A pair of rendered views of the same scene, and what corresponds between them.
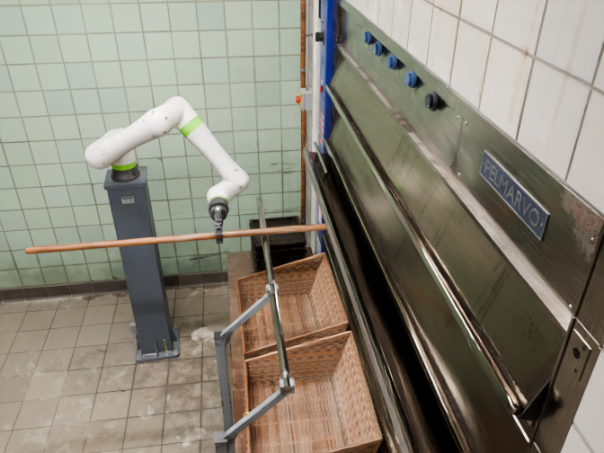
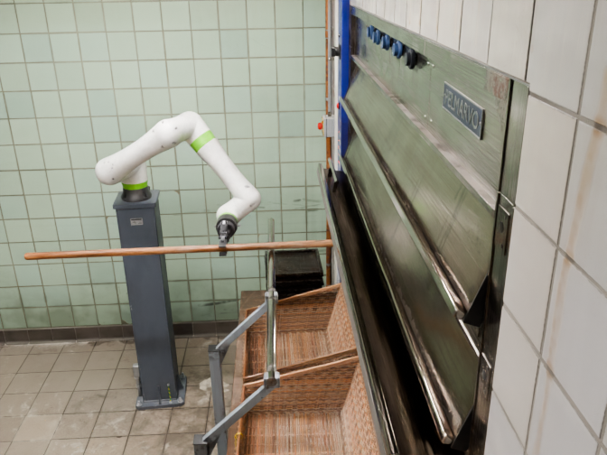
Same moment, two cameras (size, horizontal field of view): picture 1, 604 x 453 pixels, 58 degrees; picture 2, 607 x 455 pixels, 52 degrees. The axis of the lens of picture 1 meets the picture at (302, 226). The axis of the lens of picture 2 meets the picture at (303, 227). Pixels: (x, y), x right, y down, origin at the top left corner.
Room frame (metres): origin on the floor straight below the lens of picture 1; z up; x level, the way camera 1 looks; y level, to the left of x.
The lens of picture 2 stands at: (-0.27, -0.19, 2.25)
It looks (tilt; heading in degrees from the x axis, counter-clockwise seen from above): 23 degrees down; 6
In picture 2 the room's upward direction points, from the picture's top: 1 degrees counter-clockwise
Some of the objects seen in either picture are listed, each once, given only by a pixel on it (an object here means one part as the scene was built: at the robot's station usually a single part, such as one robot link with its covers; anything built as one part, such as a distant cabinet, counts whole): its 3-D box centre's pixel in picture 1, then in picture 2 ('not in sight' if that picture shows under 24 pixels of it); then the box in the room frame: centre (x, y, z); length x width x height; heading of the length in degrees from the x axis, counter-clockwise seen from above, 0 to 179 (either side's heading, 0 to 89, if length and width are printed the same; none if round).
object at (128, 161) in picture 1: (119, 148); (131, 168); (2.53, 0.92, 1.36); 0.16 x 0.13 x 0.19; 162
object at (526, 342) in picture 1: (395, 151); (389, 132); (1.50, -0.28, 1.80); 1.79 x 0.11 x 0.19; 8
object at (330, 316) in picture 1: (288, 310); (297, 340); (2.04, 0.07, 0.72); 0.56 x 0.49 x 0.28; 9
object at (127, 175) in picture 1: (125, 165); (137, 188); (2.60, 0.93, 1.23); 0.26 x 0.15 x 0.06; 12
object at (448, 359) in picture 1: (387, 225); (386, 215); (1.50, -0.28, 1.54); 1.79 x 0.11 x 0.19; 8
